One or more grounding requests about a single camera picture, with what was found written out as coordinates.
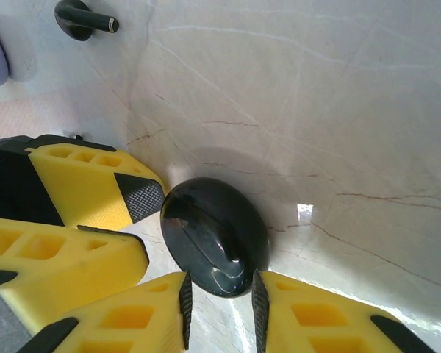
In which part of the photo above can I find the black earbud charging case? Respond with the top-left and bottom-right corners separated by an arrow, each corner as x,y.
159,176 -> 271,299

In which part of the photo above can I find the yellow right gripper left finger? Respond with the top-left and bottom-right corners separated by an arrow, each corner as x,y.
21,271 -> 193,353

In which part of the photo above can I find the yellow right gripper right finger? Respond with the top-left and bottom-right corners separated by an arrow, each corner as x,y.
251,269 -> 437,353

